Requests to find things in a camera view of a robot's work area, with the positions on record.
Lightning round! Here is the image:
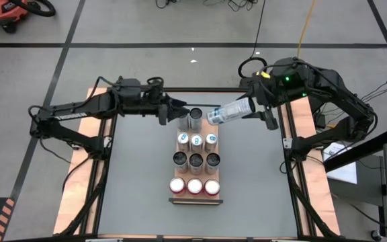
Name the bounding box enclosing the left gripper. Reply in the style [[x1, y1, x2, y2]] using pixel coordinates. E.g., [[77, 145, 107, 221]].
[[136, 85, 191, 122]]

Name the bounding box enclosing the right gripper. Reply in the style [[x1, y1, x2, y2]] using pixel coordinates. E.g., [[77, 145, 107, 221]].
[[236, 77, 282, 120]]

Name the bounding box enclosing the silver blue Red Bull can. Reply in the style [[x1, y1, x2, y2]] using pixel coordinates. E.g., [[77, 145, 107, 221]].
[[204, 132, 219, 154], [189, 134, 204, 154], [176, 132, 191, 153]]

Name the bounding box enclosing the red Fanta soda can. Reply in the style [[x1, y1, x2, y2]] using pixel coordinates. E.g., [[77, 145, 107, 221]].
[[203, 178, 221, 198], [185, 177, 204, 196], [169, 176, 187, 196]]

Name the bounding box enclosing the white paper sheet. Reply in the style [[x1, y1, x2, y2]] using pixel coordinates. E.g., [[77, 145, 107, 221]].
[[322, 143, 359, 185]]

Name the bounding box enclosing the black desk beam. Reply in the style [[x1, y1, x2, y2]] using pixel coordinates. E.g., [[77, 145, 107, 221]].
[[323, 126, 387, 173]]

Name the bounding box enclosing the orange shop vacuum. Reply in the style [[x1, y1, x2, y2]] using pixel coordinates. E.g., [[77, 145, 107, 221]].
[[0, 0, 30, 34]]

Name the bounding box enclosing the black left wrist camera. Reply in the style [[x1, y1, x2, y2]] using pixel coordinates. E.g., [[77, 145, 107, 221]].
[[158, 104, 169, 126]]

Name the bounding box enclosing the black aluminium rig frame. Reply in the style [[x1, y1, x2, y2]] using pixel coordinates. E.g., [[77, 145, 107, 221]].
[[52, 75, 341, 242]]

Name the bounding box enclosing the black cable with coil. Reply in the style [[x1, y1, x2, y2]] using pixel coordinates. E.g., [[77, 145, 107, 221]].
[[237, 0, 269, 80]]

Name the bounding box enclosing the yellow power cord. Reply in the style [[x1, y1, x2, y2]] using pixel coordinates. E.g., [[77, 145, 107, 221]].
[[294, 0, 317, 60]]

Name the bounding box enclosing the black floor cable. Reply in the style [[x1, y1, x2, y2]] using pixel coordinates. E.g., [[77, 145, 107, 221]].
[[155, 0, 181, 9], [203, 0, 260, 13]]

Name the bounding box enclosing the black vacuum hose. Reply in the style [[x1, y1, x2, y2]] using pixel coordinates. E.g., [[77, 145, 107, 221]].
[[10, 0, 56, 17]]

